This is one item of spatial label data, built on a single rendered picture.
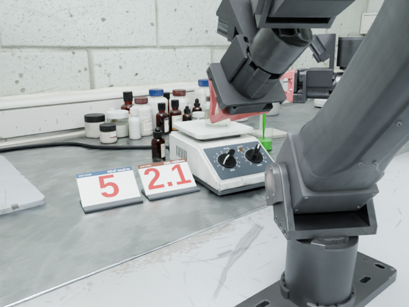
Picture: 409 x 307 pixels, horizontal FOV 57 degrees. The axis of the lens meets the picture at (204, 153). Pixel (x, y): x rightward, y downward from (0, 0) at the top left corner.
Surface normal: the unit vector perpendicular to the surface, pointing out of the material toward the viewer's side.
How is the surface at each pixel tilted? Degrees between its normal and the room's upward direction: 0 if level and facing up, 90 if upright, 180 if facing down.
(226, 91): 50
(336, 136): 90
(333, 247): 0
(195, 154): 90
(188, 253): 0
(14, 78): 90
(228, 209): 0
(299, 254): 90
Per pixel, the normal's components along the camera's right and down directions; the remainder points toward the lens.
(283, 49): -0.22, 0.83
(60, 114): 0.63, 0.22
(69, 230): 0.00, -0.96
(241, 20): 0.36, -0.42
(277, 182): 0.11, -0.25
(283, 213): -0.99, 0.04
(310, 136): -0.95, -0.12
